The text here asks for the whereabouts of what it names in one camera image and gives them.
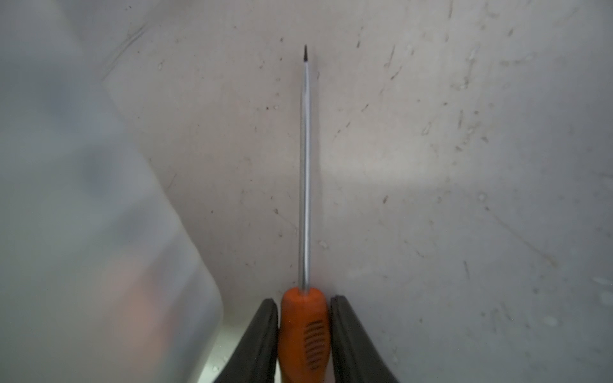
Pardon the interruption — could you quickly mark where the white storage box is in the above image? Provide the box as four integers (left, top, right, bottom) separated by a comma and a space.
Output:
1, 1, 223, 382

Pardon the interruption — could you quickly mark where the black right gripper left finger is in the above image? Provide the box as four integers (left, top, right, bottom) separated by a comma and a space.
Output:
215, 298, 279, 383

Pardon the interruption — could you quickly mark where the orange black screwdriver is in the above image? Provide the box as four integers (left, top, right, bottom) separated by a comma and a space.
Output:
278, 47, 330, 382

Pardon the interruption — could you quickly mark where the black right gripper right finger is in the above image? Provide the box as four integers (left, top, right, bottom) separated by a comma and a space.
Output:
330, 295, 398, 383

